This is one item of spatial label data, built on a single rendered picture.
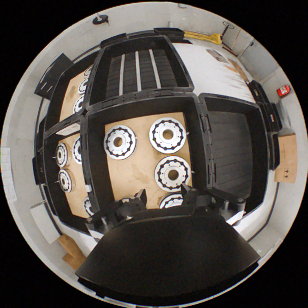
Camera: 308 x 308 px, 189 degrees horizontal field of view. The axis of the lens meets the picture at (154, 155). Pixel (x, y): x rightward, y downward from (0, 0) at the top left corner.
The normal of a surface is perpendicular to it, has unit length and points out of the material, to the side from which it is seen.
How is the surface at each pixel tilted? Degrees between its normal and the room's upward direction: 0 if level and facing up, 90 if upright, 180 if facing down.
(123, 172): 0
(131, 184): 0
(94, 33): 90
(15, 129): 90
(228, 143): 0
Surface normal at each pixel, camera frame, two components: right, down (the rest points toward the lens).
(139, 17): 0.22, 0.97
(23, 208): 0.97, -0.22
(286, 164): -0.96, 0.21
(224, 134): -0.05, 0.01
